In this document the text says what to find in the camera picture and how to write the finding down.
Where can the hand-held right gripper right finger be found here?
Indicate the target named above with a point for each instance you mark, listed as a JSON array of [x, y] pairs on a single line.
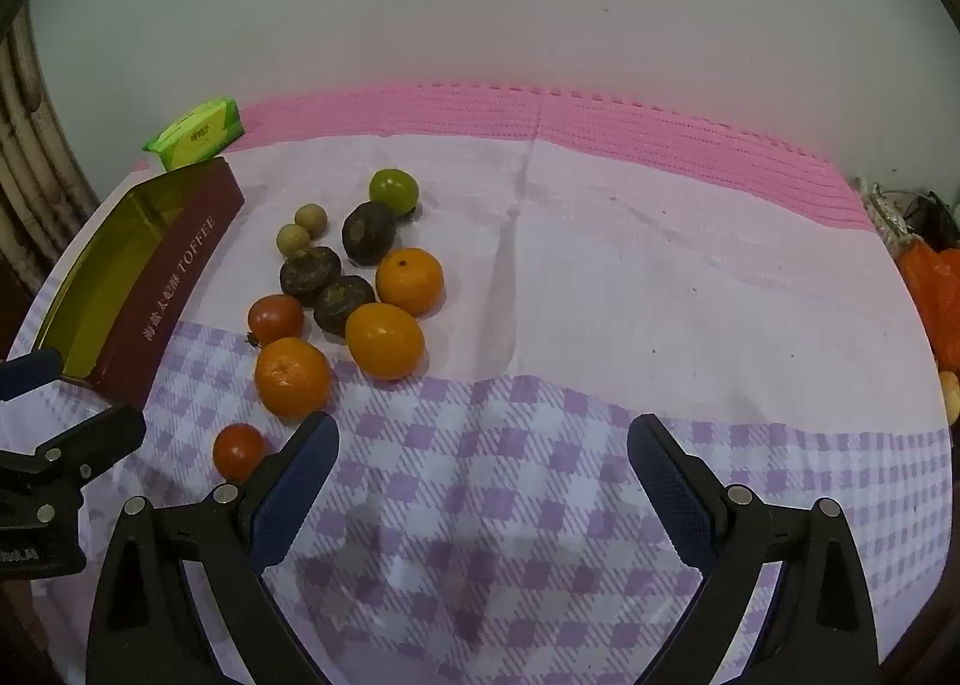
[[667, 490]]

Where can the crumpled silver wrapper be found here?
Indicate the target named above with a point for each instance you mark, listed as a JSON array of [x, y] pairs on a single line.
[[885, 216]]

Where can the green and white carton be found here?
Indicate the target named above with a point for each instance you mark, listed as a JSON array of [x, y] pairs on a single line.
[[196, 132]]

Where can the gold and maroon tin box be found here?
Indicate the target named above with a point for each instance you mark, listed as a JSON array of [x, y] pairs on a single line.
[[97, 280]]

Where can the pink knitted blanket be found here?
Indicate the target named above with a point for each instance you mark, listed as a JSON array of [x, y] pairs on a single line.
[[637, 130]]

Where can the rattan furniture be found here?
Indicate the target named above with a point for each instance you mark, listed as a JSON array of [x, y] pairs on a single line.
[[34, 152]]

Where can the red cherry tomato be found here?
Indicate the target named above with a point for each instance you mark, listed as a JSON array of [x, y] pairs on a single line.
[[276, 319], [238, 451]]

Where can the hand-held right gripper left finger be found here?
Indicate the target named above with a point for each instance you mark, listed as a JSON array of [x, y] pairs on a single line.
[[296, 497]]

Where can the pink and purple checked cloth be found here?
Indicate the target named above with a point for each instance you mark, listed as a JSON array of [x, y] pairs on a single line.
[[600, 325]]

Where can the orange plastic bag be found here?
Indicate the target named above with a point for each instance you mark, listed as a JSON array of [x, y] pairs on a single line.
[[934, 295]]

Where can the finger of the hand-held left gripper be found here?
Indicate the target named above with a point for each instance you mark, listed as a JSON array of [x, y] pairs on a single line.
[[30, 368], [97, 441]]

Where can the small orange mandarin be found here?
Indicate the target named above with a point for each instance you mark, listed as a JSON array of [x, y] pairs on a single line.
[[385, 340], [409, 282], [292, 377]]

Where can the dark brown wrinkled fruit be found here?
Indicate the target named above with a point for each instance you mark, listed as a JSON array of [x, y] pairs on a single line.
[[370, 233], [343, 306], [309, 274]]

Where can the round green fruit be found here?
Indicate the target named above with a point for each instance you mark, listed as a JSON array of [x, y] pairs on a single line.
[[394, 190]]

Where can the black tangled clutter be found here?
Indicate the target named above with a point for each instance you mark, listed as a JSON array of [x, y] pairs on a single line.
[[934, 212]]

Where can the pale yellow fruit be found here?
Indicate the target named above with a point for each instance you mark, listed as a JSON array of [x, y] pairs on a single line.
[[951, 396]]

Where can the small tan longan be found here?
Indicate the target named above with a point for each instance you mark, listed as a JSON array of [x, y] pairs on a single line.
[[311, 220], [292, 240]]

